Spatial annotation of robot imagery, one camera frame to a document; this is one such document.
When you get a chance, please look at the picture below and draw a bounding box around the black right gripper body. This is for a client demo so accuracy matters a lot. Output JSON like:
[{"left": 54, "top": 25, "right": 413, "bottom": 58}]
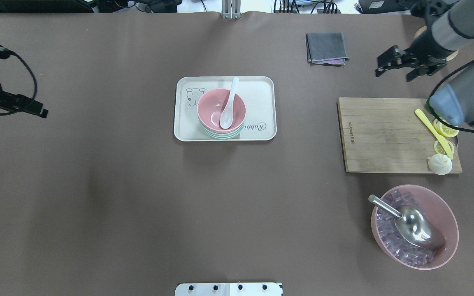
[{"left": 375, "top": 45, "right": 446, "bottom": 82}]

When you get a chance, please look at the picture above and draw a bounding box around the white ceramic spoon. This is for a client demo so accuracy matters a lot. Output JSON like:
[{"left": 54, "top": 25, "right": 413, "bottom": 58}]
[{"left": 219, "top": 76, "right": 239, "bottom": 130}]

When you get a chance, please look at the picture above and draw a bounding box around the small pink bowl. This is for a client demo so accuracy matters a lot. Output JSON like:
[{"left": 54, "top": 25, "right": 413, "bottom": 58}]
[{"left": 197, "top": 88, "right": 247, "bottom": 134}]

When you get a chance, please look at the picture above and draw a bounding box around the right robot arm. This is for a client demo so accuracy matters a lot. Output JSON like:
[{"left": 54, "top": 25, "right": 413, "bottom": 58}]
[{"left": 375, "top": 0, "right": 474, "bottom": 133}]

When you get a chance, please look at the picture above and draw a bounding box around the large pink ice bowl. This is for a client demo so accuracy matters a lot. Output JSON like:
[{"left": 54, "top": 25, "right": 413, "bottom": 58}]
[{"left": 371, "top": 184, "right": 459, "bottom": 271}]

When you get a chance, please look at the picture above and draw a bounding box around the green bowl stack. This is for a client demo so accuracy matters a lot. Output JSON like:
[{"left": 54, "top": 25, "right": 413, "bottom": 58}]
[{"left": 200, "top": 123, "right": 244, "bottom": 140}]

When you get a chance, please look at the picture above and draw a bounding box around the lemon half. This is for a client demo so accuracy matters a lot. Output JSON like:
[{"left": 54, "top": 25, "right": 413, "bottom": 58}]
[{"left": 432, "top": 118, "right": 459, "bottom": 137}]

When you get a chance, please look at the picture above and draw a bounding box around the yellow plastic knife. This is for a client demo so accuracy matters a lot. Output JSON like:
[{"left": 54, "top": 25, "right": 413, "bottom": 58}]
[{"left": 414, "top": 109, "right": 454, "bottom": 160}]

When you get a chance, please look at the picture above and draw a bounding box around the bamboo cutting board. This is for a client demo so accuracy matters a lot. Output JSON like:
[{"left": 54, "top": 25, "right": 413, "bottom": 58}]
[{"left": 337, "top": 97, "right": 462, "bottom": 174}]

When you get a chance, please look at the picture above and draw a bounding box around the lemon slice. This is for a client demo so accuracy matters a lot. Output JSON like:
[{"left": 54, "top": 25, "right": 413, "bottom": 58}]
[{"left": 433, "top": 140, "right": 455, "bottom": 156}]

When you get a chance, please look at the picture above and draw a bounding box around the grey folded cloth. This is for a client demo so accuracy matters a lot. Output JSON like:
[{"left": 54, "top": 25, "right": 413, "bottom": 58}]
[{"left": 305, "top": 32, "right": 350, "bottom": 66}]

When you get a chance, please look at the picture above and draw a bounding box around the white steamed bun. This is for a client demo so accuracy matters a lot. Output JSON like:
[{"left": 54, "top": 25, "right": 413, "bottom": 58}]
[{"left": 428, "top": 154, "right": 453, "bottom": 176}]

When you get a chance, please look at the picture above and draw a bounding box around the metal ice scoop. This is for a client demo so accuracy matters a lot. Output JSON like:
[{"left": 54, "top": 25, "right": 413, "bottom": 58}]
[{"left": 368, "top": 194, "right": 446, "bottom": 250}]

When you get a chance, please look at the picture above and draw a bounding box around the white rabbit tray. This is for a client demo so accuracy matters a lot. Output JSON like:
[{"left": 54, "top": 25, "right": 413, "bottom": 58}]
[{"left": 174, "top": 76, "right": 277, "bottom": 142}]

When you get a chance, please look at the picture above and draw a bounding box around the aluminium frame post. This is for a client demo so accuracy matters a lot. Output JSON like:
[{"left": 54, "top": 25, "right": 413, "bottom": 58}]
[{"left": 221, "top": 0, "right": 241, "bottom": 19}]

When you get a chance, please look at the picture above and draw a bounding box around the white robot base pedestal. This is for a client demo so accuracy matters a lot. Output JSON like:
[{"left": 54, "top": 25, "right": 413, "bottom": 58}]
[{"left": 174, "top": 282, "right": 283, "bottom": 296}]

